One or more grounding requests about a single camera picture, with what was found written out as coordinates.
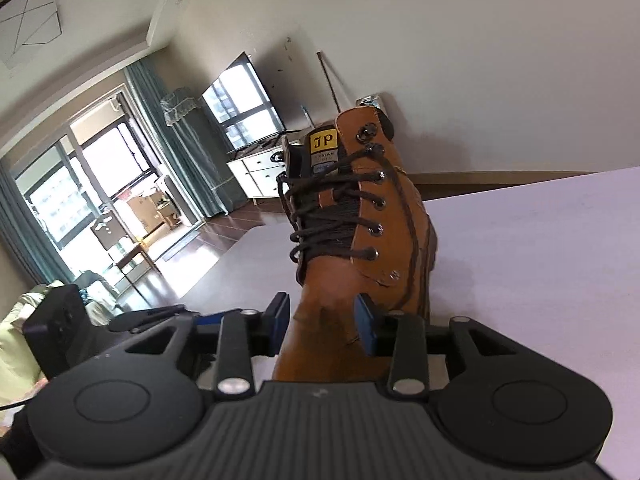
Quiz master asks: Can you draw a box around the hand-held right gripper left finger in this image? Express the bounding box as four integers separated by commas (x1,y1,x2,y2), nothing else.
122,292,291,400

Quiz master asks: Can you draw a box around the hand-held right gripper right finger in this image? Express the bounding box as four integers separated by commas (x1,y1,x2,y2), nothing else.
354,294,506,397

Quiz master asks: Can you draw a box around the dark brown shoelace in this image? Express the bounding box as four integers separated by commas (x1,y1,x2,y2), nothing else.
276,142,426,318

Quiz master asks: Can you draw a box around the tan leather boot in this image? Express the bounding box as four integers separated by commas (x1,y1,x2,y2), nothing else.
271,106,440,383

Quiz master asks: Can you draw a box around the person's left forearm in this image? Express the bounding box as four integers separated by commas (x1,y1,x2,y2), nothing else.
0,400,43,480

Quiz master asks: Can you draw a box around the pale green sofa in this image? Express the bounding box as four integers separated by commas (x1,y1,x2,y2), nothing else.
0,282,66,401

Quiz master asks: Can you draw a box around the brown cardboard box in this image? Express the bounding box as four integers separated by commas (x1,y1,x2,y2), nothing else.
127,190,178,233

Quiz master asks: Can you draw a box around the white wooden TV cabinet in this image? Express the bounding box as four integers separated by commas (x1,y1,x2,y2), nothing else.
226,132,311,206

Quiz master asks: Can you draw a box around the large glass window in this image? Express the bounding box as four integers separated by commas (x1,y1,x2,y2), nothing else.
15,90,201,271

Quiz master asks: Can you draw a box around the air conditioner with green cover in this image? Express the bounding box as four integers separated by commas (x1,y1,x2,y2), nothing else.
160,87,236,216

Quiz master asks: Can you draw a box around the teal window curtain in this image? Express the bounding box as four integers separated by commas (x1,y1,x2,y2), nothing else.
124,57,233,218

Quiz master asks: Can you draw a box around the flat screen television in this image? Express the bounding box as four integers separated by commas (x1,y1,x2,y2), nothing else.
201,51,287,151

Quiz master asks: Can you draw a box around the wooden stick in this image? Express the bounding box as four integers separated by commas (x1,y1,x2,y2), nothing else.
316,51,343,113

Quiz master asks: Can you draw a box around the ceiling light panel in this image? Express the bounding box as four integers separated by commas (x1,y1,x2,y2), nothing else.
0,0,65,68

